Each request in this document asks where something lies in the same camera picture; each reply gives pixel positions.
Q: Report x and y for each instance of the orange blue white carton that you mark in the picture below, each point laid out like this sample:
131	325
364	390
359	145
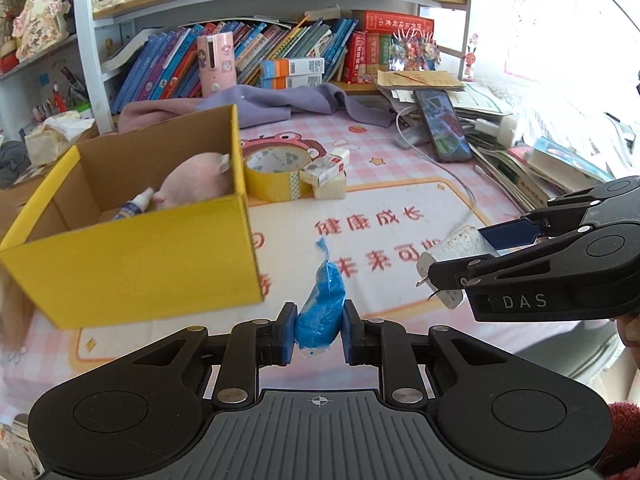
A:
295	66
292	81

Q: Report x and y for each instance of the pink pig plush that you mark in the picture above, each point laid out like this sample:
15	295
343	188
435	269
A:
195	180

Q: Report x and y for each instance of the white frame wooden bookshelf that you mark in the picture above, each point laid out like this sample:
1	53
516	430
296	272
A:
250	2

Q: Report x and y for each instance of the grey shelf unit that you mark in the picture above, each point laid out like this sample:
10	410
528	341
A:
30	80

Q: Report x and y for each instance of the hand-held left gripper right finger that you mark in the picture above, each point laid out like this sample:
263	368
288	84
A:
350	334

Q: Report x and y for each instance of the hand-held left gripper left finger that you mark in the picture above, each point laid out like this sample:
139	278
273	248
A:
287	334

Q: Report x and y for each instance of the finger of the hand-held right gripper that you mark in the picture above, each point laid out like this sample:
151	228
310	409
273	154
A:
510	232
450	271

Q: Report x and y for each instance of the yellow tape roll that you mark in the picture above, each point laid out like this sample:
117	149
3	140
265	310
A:
265	185

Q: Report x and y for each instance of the red standing dictionary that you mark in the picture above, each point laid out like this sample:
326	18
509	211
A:
356	57
380	57

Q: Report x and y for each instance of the black smartphone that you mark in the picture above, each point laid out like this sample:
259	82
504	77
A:
442	125

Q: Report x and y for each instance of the red fleece garment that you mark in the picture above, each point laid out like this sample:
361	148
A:
625	440

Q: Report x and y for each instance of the stack of books and papers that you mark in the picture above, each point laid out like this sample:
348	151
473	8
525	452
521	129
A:
515	175

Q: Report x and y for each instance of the pile of books and papers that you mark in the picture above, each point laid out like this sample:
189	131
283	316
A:
565	115

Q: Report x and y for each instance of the white power adapter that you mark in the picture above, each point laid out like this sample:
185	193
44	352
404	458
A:
502	132

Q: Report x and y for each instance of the brown paper envelope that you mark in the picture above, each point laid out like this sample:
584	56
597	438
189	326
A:
420	80

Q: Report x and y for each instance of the white green booklet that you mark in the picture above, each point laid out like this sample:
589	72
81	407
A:
480	100

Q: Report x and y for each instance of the pink cylindrical device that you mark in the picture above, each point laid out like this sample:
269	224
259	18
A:
217	65

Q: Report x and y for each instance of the person's right hand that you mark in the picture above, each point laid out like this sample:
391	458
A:
631	331

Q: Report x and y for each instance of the small white red box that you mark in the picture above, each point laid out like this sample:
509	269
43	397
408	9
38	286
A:
322	170

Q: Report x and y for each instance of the beige tissue pack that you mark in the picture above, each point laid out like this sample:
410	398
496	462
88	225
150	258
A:
57	137

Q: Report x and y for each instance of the purple pink cloth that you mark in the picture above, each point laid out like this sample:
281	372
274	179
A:
300	102

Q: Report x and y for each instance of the teal cover book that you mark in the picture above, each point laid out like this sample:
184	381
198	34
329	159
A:
570	157

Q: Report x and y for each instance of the pink checked printed tablecloth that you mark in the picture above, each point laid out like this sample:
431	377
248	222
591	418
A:
380	180

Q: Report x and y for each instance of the blue label spray bottle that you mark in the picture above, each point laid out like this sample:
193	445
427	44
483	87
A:
135	205

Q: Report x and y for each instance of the large red book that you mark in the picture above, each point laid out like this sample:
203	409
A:
395	22

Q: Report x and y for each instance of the row of colourful books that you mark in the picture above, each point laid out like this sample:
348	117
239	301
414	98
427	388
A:
165	65

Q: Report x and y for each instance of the white charger plug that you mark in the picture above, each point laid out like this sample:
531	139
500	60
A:
460	245

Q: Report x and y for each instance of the dark grey cloth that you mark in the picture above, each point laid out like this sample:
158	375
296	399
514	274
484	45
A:
12	162

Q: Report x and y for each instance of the blue plastic bag roll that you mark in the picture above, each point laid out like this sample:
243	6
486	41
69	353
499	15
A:
320	320

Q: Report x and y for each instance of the yellow cardboard box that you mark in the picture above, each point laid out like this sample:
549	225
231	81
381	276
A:
125	265

